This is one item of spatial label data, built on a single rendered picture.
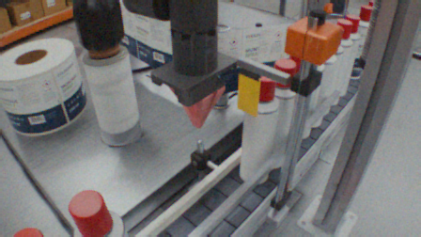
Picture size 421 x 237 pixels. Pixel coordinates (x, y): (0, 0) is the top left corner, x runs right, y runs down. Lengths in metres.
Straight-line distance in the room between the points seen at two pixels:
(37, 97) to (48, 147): 0.11
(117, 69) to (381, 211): 0.55
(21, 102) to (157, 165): 0.32
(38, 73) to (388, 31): 0.60
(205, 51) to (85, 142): 0.39
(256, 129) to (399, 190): 0.37
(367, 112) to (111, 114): 0.43
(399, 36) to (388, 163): 0.44
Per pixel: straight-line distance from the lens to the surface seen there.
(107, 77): 0.55
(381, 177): 0.71
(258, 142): 0.48
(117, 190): 0.56
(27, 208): 0.68
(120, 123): 0.61
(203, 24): 0.35
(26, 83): 0.68
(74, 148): 0.67
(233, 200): 0.42
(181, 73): 0.38
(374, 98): 0.40
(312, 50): 0.30
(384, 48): 0.37
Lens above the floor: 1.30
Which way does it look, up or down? 38 degrees down
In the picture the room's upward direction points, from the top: straight up
